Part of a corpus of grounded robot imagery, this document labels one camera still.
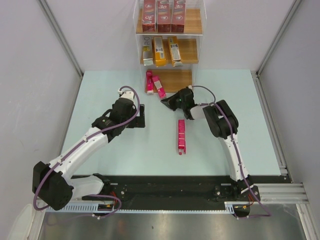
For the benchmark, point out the red 3D toothpaste box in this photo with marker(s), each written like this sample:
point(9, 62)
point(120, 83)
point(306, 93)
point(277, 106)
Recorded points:
point(178, 16)

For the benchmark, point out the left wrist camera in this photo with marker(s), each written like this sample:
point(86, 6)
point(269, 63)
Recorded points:
point(126, 94)

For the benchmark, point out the orange toothpaste box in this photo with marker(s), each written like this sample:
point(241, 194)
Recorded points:
point(176, 59)
point(159, 52)

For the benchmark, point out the white cable duct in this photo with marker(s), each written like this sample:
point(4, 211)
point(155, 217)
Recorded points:
point(100, 208)

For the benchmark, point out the silver gold R.O toothpaste box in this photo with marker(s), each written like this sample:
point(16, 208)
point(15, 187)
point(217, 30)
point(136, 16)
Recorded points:
point(147, 51)

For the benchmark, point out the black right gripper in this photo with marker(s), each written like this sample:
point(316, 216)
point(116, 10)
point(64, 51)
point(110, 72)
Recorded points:
point(170, 101)

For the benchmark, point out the red foil toothpaste box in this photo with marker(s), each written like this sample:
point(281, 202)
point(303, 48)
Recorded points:
point(148, 21)

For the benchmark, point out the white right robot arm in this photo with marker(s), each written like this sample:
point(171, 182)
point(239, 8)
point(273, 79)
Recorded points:
point(223, 124)

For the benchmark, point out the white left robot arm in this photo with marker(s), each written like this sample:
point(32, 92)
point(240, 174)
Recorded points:
point(53, 182)

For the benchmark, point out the pink Be You toothpaste box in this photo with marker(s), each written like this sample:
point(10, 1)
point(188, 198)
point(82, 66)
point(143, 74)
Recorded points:
point(149, 82)

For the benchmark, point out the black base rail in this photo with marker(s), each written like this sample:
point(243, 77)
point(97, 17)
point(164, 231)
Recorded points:
point(177, 190)

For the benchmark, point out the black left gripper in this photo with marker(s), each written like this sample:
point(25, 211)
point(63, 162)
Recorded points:
point(138, 121)

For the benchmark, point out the acrylic three-tier wooden shelf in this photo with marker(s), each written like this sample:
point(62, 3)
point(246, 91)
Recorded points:
point(190, 45)

